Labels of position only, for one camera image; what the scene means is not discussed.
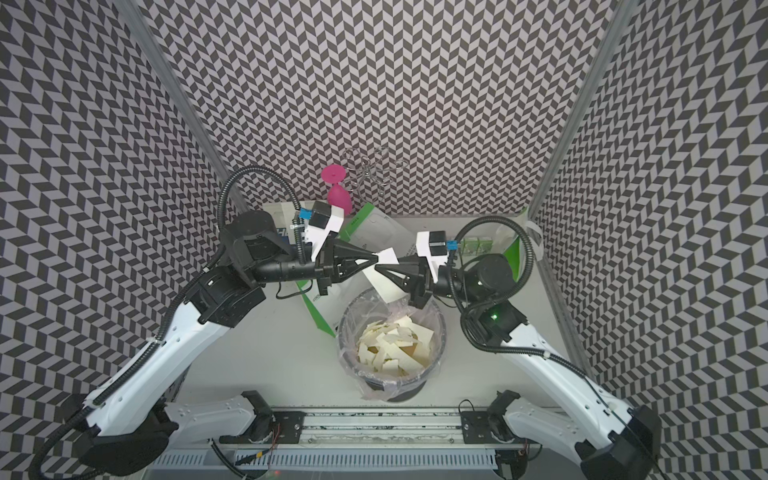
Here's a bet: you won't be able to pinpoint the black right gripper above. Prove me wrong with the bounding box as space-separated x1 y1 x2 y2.
375 248 485 310

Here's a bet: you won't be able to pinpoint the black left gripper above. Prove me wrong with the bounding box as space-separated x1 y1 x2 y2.
248 237 378 297

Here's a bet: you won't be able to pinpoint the white paper receipt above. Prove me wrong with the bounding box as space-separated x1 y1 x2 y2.
363 247 407 303

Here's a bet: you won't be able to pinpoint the green white takeout bag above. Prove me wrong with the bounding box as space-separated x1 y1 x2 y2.
296 202 421 338

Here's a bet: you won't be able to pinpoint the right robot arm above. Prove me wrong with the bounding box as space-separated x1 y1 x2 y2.
375 215 661 479

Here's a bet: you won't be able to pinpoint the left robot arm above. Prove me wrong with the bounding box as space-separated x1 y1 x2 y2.
28 165 378 479

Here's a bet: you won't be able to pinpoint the pink plastic wine glass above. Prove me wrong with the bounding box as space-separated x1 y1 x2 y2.
321 164 353 215

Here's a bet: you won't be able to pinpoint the middle green juice box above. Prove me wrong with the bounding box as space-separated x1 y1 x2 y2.
461 237 480 256

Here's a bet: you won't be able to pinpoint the green juice box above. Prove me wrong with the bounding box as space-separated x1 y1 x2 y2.
477 237 493 255
461 237 480 256

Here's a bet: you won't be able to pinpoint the shredded receipt pieces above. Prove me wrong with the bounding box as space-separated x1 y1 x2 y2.
357 316 436 377

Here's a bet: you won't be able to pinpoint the blue paper bag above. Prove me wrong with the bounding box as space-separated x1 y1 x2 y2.
261 201 296 244

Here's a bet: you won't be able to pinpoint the trash bin with plastic liner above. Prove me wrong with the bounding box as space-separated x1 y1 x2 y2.
337 288 447 403

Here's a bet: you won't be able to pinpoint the right green juice box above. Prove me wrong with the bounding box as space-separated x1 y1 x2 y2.
477 237 493 255

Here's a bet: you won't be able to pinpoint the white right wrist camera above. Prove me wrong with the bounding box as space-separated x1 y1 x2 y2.
416 231 459 282

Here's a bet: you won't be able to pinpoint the chrome wire glass rack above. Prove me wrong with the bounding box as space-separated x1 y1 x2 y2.
342 146 402 208

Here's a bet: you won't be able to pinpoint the green white bag with handles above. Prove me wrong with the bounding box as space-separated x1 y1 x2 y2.
501 219 544 281

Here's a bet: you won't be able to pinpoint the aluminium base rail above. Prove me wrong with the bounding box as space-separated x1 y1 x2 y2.
119 406 655 480

